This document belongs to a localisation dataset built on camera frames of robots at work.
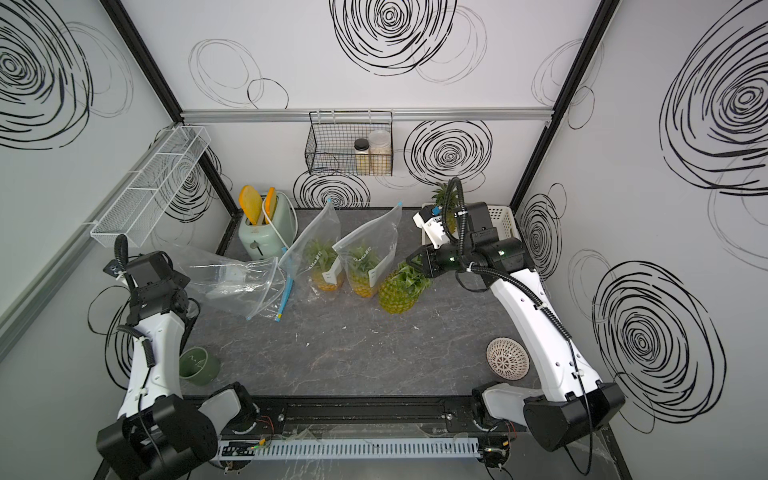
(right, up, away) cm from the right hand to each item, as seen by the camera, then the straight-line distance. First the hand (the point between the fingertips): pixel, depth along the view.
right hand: (412, 261), depth 68 cm
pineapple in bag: (-24, -3, +16) cm, 29 cm away
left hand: (-64, -5, +7) cm, 64 cm away
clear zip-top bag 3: (-41, -8, +8) cm, 43 cm away
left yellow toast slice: (-50, +16, +27) cm, 59 cm away
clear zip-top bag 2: (-8, +6, +15) cm, 18 cm away
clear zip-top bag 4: (-23, +9, +15) cm, 29 cm away
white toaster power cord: (-39, +11, +41) cm, 58 cm away
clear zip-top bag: (-41, -8, +8) cm, 43 cm away
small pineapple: (+16, +17, +31) cm, 38 cm away
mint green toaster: (-43, +4, +25) cm, 50 cm away
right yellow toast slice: (-43, +15, +25) cm, 52 cm away
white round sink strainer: (+28, -28, +14) cm, 42 cm away
